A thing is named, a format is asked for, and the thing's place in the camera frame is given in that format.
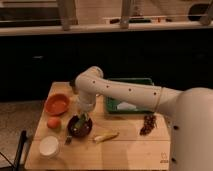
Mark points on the green pepper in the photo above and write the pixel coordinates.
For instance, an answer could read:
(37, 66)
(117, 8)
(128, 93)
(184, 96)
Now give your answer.
(82, 120)

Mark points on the orange bowl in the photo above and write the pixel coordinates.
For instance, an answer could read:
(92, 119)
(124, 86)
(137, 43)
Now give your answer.
(56, 104)

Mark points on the green tray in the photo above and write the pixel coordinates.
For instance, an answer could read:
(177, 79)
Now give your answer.
(114, 106)

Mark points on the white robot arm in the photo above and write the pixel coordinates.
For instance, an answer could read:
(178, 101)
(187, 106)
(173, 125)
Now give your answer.
(190, 111)

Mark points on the white cup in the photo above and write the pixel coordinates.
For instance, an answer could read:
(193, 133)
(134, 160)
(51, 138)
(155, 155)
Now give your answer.
(49, 146)

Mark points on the small dark object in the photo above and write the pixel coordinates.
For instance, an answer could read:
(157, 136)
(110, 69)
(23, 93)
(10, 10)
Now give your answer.
(68, 140)

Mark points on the dark purple bowl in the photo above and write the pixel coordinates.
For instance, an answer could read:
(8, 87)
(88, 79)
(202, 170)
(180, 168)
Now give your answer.
(83, 131)

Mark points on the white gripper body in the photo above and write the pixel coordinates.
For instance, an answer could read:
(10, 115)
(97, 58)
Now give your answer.
(85, 108)

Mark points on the wooden board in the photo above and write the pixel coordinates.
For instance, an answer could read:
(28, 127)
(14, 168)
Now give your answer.
(128, 151)

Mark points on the orange fruit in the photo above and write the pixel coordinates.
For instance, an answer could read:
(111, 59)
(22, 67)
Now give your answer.
(54, 122)

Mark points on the dark grape bunch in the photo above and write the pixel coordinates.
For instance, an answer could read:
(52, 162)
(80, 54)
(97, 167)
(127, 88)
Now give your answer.
(148, 125)

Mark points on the black stand pole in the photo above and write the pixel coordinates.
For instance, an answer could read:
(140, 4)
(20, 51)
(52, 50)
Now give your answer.
(22, 140)

